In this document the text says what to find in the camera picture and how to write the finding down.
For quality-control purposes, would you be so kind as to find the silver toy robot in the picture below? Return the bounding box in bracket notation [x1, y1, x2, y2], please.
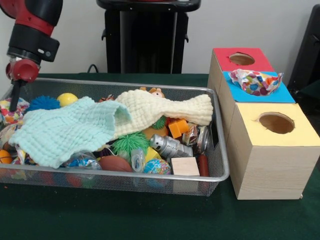
[149, 134, 194, 158]

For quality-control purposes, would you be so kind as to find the black chair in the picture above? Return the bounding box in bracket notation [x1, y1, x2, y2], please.
[287, 4, 320, 101]

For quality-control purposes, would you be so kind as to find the yellow ball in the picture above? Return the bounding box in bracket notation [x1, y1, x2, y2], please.
[56, 92, 79, 107]

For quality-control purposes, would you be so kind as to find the dark green tablecloth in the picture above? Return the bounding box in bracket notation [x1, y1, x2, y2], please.
[0, 72, 320, 240]

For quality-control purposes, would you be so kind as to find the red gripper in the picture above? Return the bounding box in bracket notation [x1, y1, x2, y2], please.
[5, 57, 41, 112]

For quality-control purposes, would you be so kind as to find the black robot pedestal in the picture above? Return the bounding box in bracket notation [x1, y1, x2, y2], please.
[96, 0, 202, 74]

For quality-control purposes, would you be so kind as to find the green spiky ball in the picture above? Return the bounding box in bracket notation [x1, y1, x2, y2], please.
[112, 131, 150, 161]

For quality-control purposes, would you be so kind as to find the cream waffle cloth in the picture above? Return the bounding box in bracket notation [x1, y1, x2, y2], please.
[113, 90, 214, 140]

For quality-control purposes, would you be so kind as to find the blue spiky ball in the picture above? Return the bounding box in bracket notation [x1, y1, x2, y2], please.
[26, 95, 61, 112]

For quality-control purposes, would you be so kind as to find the mint green waffle cloth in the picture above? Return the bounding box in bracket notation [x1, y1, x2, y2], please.
[8, 96, 131, 170]

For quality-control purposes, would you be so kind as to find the silver mesh bin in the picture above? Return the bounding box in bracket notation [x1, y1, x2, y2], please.
[0, 77, 231, 198]

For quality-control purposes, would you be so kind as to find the brown toy football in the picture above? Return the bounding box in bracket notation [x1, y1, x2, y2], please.
[99, 156, 133, 173]

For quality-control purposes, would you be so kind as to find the plain wooden cube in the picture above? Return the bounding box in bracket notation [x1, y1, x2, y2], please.
[171, 156, 201, 177]

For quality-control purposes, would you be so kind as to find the wooden box with three holes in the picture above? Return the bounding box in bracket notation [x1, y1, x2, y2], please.
[207, 47, 320, 201]

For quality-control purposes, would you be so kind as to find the polka dot cloth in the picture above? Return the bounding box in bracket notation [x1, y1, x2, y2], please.
[228, 68, 285, 97]
[0, 97, 31, 125]

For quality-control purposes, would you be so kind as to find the globe print ball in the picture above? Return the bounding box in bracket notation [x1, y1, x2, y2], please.
[143, 158, 173, 175]

